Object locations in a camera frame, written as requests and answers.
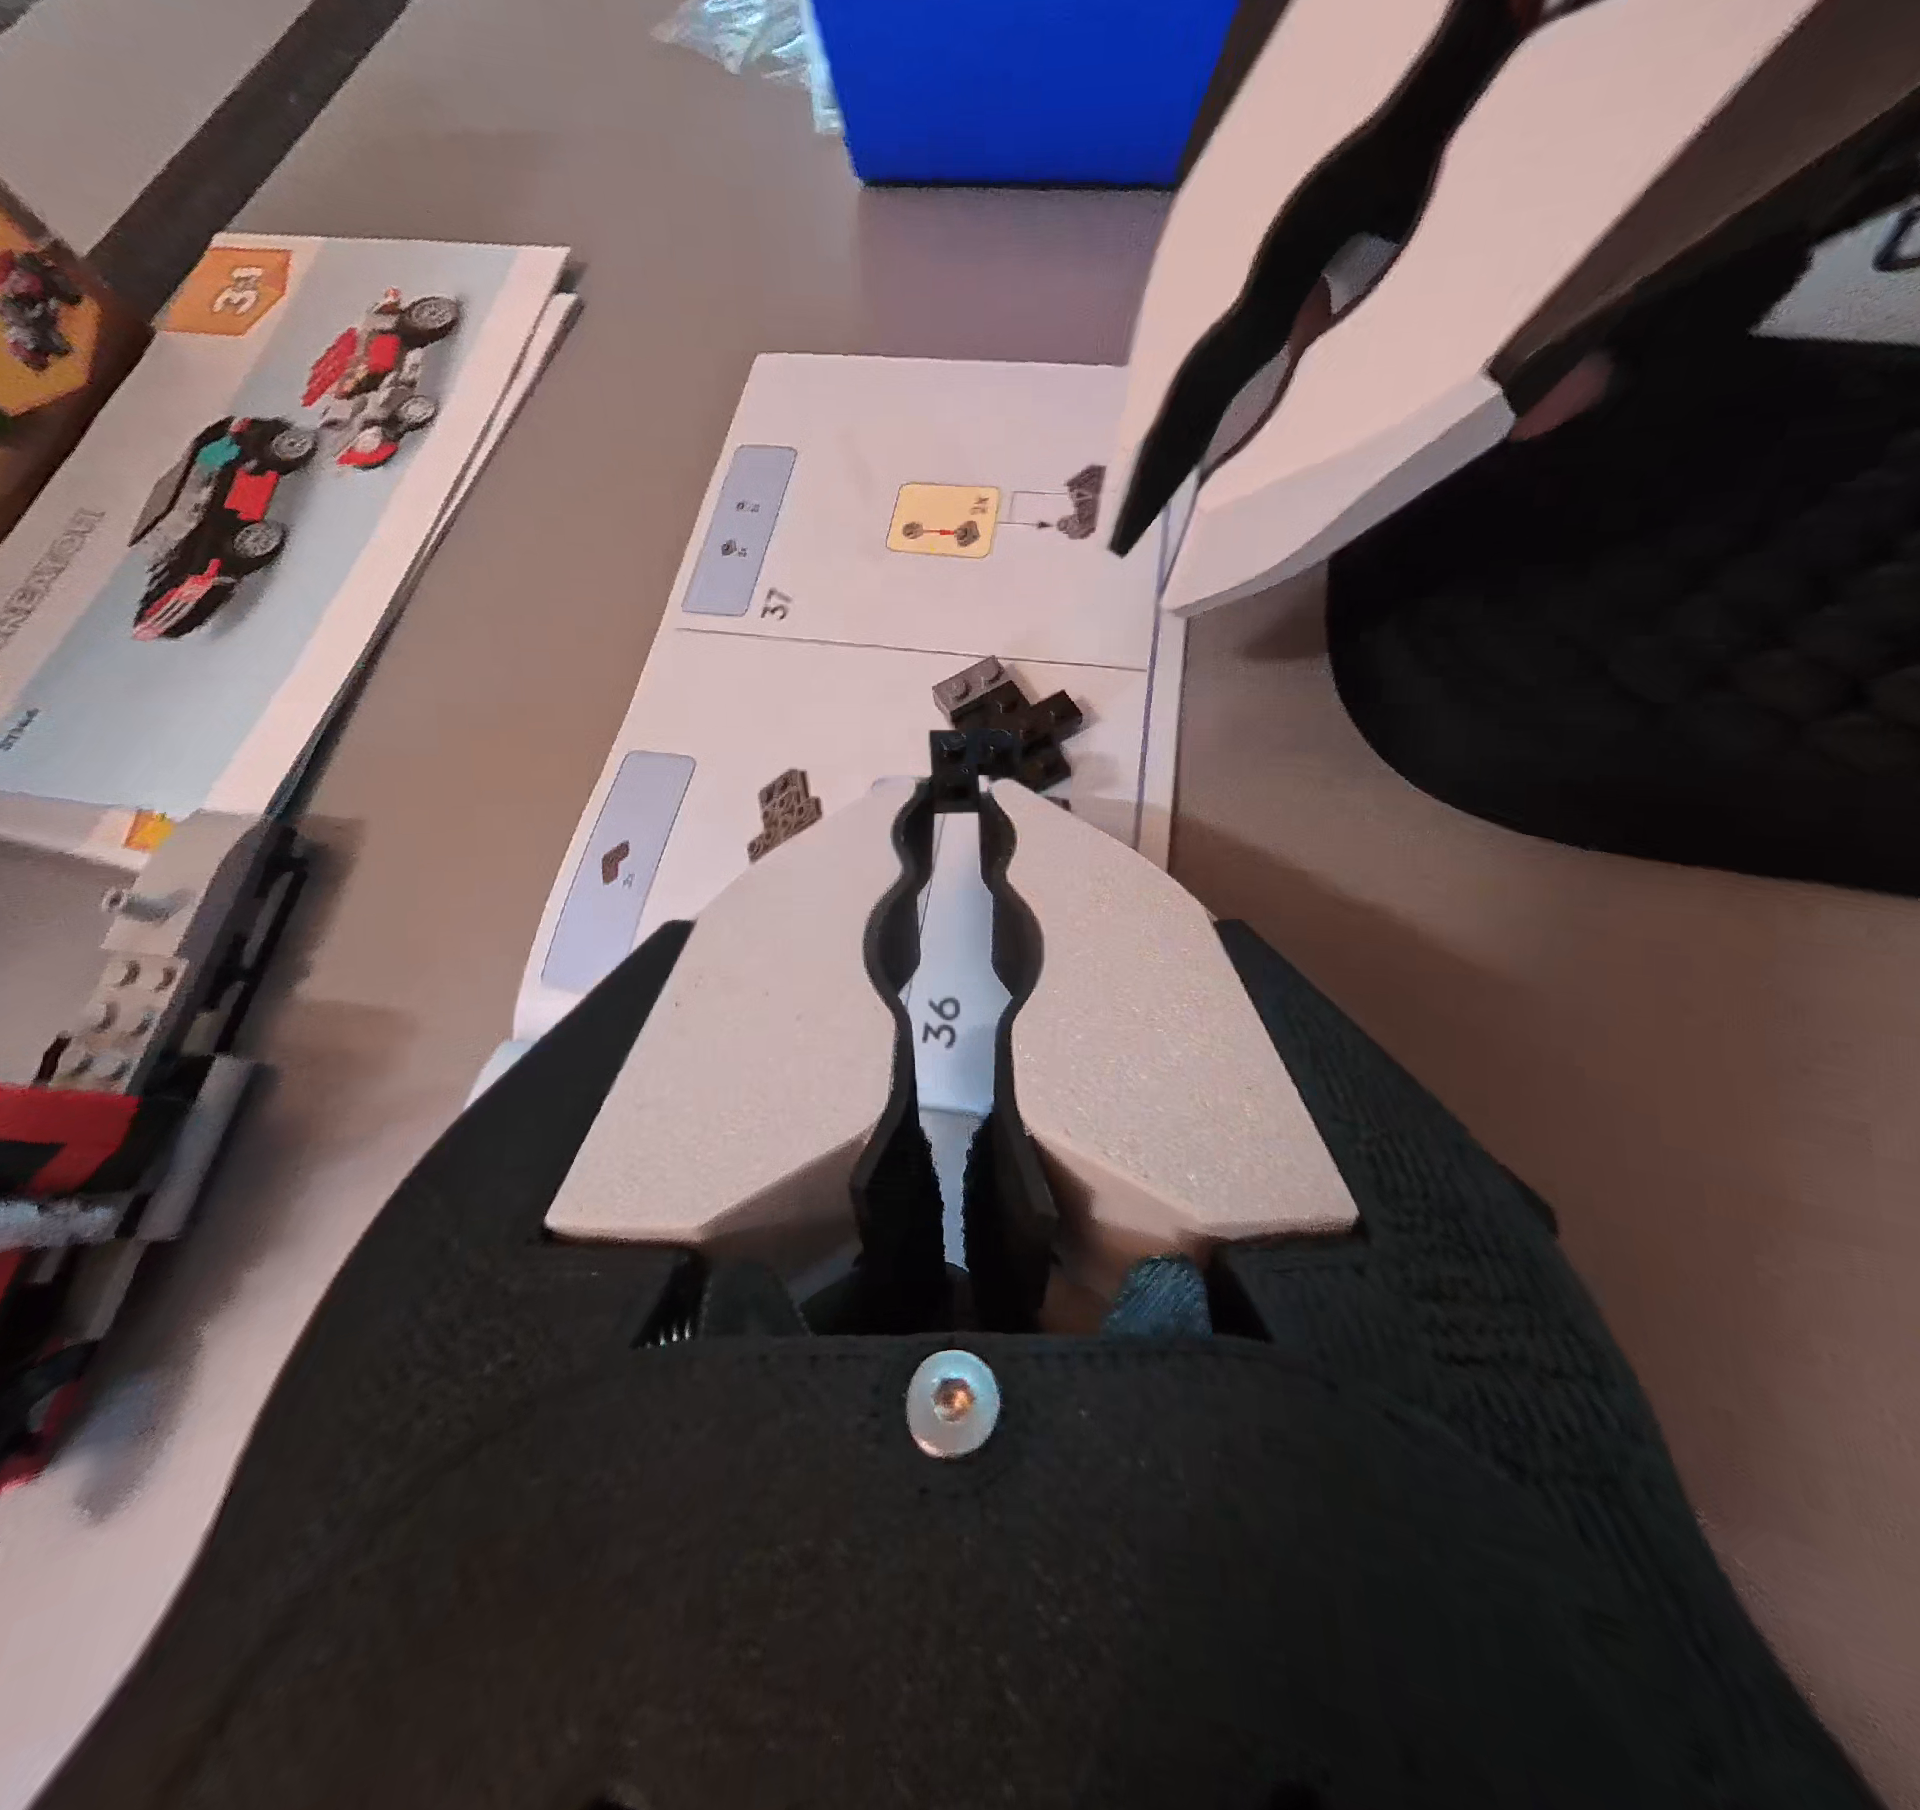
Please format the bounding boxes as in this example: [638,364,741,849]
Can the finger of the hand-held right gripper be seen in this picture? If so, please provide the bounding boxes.
[1106,0,1490,563]
[1159,0,1845,622]

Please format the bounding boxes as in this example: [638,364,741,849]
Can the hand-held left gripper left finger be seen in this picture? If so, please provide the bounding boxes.
[543,775,927,1297]

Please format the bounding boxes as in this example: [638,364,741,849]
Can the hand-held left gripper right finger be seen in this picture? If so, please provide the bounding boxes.
[979,781,1360,1321]

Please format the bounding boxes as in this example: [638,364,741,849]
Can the blue plastic bin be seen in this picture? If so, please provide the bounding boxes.
[775,0,1294,193]

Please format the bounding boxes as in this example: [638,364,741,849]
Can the black lego corner plate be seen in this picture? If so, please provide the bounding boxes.
[927,728,1025,811]

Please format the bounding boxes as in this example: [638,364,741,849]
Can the lego truck model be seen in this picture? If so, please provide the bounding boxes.
[0,809,313,1499]

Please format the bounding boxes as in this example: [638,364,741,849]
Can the open lego instruction booklet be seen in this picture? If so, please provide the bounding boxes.
[462,350,1205,1110]

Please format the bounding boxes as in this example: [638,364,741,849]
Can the closed lego instruction booklet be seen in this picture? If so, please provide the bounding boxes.
[0,229,587,856]

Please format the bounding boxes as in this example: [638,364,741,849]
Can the lego set cardboard box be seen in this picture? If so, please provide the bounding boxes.
[0,179,154,541]

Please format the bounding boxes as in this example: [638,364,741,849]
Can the person's right hand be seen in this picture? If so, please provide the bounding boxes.
[1503,347,1619,444]

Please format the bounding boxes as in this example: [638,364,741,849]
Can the black quilted case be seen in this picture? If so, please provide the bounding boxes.
[1324,322,1920,901]

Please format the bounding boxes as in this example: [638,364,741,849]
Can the clear plastic scrap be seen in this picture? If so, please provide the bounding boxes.
[647,0,845,136]

